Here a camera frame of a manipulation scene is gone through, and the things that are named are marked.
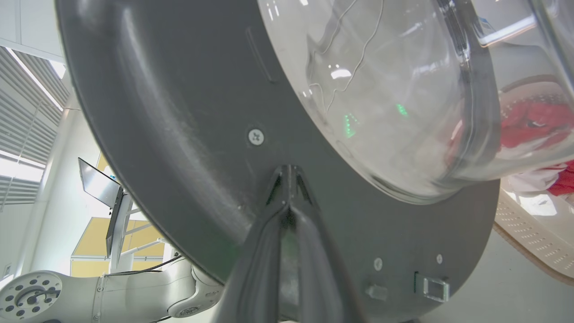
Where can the black monitor on stand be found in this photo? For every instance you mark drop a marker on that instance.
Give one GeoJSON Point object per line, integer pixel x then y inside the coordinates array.
{"type": "Point", "coordinates": [105, 197]}

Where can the red garment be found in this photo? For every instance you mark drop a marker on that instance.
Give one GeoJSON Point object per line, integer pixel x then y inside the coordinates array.
{"type": "Point", "coordinates": [536, 125]}

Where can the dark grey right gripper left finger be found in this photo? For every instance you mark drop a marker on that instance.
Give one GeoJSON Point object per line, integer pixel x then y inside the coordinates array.
{"type": "Point", "coordinates": [255, 269]}

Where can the white laundry basket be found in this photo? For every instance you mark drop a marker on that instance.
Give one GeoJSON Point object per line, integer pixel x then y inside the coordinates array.
{"type": "Point", "coordinates": [536, 229]}

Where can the grey washing machine door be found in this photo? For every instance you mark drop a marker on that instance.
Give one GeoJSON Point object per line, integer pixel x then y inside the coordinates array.
{"type": "Point", "coordinates": [188, 134]}

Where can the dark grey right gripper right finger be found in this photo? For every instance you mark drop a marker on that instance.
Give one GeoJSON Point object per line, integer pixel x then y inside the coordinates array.
{"type": "Point", "coordinates": [323, 273]}

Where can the white garment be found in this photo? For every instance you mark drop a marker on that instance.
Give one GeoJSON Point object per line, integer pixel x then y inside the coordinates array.
{"type": "Point", "coordinates": [531, 179]}

